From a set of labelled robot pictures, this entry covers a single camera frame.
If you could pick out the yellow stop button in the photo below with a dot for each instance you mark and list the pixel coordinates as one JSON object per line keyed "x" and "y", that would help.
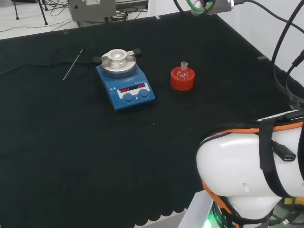
{"x": 288, "y": 200}

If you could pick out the pale metal base plate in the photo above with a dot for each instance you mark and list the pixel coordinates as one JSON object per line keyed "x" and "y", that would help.
{"x": 197, "y": 213}

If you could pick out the grey equipment cabinet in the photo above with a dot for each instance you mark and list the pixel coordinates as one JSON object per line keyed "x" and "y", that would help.
{"x": 95, "y": 9}

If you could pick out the black tripod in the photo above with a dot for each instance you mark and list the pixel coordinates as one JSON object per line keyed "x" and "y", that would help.
{"x": 43, "y": 14}

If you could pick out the clear round-bottom flask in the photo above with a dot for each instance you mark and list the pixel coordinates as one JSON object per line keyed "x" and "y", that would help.
{"x": 183, "y": 74}

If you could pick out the blue base heater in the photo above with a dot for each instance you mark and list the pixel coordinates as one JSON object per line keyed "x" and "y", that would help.
{"x": 128, "y": 83}

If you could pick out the black bench cloth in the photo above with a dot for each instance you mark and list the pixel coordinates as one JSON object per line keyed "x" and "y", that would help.
{"x": 71, "y": 142}

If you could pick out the thin metal probe rod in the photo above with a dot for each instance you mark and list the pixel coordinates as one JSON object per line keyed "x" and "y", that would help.
{"x": 73, "y": 64}

